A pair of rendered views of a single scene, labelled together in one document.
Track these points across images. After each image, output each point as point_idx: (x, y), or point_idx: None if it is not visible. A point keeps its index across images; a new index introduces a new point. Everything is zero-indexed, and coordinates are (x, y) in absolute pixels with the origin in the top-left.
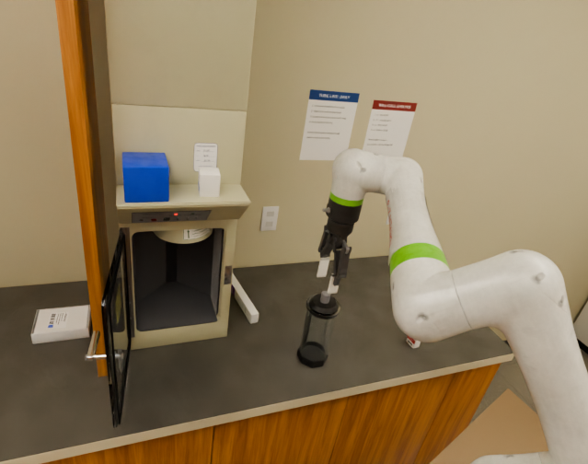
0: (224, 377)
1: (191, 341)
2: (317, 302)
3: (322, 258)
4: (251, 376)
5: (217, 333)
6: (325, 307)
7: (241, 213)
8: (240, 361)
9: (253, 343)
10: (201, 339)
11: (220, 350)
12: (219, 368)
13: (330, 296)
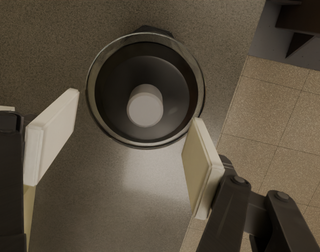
0: (123, 213)
1: (30, 228)
2: (141, 129)
3: (28, 176)
4: (140, 179)
5: (31, 197)
6: (175, 118)
7: None
8: (103, 181)
9: (71, 143)
10: (31, 217)
11: (66, 198)
12: (104, 214)
13: (135, 63)
